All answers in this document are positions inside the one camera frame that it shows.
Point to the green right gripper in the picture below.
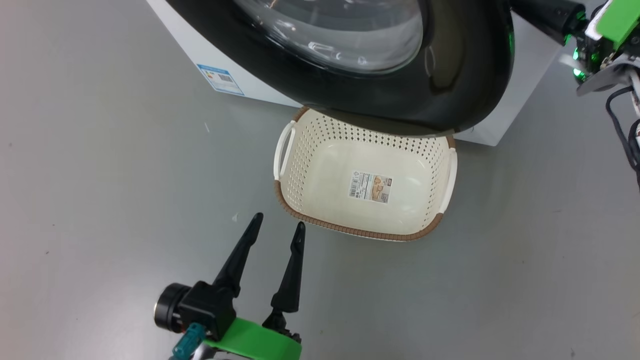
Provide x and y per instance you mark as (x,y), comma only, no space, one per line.
(622,22)

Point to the cream perforated laundry basket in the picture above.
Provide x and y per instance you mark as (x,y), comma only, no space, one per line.
(325,200)

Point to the blue energy label sticker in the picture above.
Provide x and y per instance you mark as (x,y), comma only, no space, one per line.
(220,79)

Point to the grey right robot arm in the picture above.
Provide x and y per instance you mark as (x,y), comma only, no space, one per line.
(602,81)

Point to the white washing machine body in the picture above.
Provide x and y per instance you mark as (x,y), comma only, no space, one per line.
(527,75)

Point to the paper label in basket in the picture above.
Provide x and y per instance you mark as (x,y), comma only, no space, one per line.
(370,186)

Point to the teal left camera connector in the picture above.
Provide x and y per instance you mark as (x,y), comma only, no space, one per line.
(190,341)

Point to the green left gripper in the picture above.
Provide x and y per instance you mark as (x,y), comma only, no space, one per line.
(250,342)

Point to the black glass washing machine door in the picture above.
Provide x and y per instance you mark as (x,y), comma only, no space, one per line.
(450,90)

